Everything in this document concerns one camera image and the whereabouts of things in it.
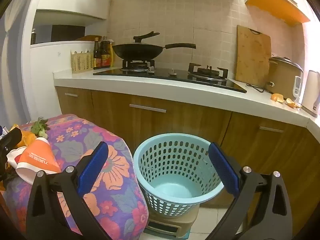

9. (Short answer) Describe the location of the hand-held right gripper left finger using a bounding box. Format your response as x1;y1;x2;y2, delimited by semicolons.
26;142;110;240

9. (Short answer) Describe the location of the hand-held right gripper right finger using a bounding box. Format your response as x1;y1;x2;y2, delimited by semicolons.
205;142;293;240

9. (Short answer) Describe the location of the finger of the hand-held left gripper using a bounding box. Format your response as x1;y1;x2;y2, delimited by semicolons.
0;127;22;155

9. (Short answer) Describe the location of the green vegetable leaf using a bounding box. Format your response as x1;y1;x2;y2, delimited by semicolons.
31;118;48;135

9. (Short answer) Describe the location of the light blue plastic basket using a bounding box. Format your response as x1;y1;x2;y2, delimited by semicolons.
133;133;225;218

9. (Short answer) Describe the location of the large orange peel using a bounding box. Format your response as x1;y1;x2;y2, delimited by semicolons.
13;123;37;147

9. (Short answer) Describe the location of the floral tablecloth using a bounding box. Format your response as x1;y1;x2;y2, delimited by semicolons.
2;114;149;240

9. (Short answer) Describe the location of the beige plastic stool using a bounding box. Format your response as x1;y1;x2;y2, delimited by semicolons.
145;204;200;238

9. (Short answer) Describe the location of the black burner grate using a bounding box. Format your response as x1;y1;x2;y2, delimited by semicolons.
188;63;228;80
122;59;155;72

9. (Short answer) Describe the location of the woven utensil basket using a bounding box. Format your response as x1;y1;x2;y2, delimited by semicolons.
71;49;94;74

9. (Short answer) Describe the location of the black glass gas stove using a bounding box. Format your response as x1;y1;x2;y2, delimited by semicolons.
93;66;247;93

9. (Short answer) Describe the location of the beige rice cooker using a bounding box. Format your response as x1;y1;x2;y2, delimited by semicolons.
265;56;304;97

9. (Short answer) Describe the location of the dark sauce bottle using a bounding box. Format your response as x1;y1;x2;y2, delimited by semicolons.
93;37;102;70

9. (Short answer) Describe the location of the wooden cutting board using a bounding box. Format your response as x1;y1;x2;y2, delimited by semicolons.
235;25;272;88

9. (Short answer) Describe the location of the red label oil bottle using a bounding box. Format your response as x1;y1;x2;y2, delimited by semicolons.
100;36;112;68

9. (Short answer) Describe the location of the white electric kettle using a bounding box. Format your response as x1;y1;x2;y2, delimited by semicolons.
301;70;320;118

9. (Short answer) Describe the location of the yellow bottle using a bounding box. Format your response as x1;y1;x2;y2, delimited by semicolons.
109;39;116;66

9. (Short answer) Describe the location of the wooden tray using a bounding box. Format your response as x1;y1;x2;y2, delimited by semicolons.
75;35;102;42

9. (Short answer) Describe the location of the black wok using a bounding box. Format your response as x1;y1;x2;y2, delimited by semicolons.
112;43;196;61

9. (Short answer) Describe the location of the black wire rack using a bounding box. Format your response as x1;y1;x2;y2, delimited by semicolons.
246;82;266;93

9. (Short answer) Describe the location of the orange wall cabinet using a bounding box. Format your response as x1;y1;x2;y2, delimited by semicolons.
245;0;311;26

